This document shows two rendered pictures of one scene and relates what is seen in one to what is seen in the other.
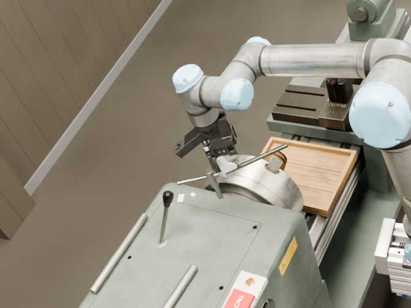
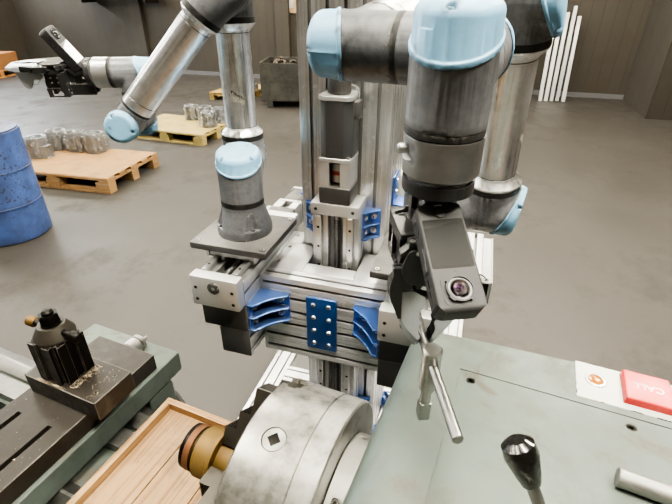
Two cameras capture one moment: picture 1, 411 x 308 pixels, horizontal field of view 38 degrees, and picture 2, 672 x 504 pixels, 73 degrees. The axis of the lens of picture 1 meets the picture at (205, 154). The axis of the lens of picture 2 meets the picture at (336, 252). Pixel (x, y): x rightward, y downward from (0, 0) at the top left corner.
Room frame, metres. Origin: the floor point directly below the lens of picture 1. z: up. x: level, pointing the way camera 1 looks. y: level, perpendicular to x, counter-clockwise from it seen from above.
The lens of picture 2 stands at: (1.44, 0.33, 1.75)
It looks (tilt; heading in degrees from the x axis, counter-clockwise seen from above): 30 degrees down; 249
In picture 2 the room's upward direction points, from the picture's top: straight up
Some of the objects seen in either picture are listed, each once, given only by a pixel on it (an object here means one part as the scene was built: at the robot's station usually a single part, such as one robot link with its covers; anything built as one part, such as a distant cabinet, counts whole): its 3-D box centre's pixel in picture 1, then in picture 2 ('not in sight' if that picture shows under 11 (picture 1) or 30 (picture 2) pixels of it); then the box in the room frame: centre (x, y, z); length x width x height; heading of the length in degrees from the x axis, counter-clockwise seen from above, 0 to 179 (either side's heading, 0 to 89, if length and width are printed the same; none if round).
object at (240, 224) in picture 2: not in sight; (244, 213); (1.26, -0.83, 1.21); 0.15 x 0.15 x 0.10
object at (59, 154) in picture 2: not in sight; (79, 157); (2.28, -5.04, 0.19); 1.33 x 0.92 x 0.37; 143
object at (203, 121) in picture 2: not in sight; (180, 121); (1.14, -6.29, 0.17); 1.21 x 0.84 x 0.34; 142
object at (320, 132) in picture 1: (340, 110); (52, 416); (1.79, -0.58, 0.90); 0.53 x 0.30 x 0.06; 45
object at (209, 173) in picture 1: (214, 184); (427, 384); (1.20, 0.01, 1.35); 0.02 x 0.02 x 0.12
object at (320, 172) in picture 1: (298, 174); (168, 492); (1.55, -0.30, 0.89); 0.36 x 0.30 x 0.04; 45
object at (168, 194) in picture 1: (168, 198); (522, 459); (1.19, 0.14, 1.38); 0.04 x 0.03 x 0.05; 135
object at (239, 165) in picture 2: not in sight; (240, 172); (1.26, -0.84, 1.33); 0.13 x 0.12 x 0.14; 73
